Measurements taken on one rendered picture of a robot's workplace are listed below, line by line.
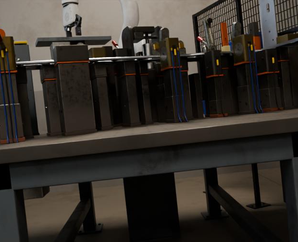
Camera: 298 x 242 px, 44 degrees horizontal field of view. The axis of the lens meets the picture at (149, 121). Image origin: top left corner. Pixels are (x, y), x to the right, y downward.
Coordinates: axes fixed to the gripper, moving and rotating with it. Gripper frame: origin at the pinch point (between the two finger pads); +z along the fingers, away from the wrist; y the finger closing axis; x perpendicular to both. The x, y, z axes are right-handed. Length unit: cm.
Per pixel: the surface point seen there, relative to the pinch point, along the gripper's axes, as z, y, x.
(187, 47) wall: -21, -103, 202
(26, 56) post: 10.0, -5.8, -24.1
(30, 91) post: 27.0, -5.7, -24.0
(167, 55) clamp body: 21, 59, 6
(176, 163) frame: 58, 93, -29
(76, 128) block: 46, 46, -31
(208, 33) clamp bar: 5, 40, 59
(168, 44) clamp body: 17, 60, 7
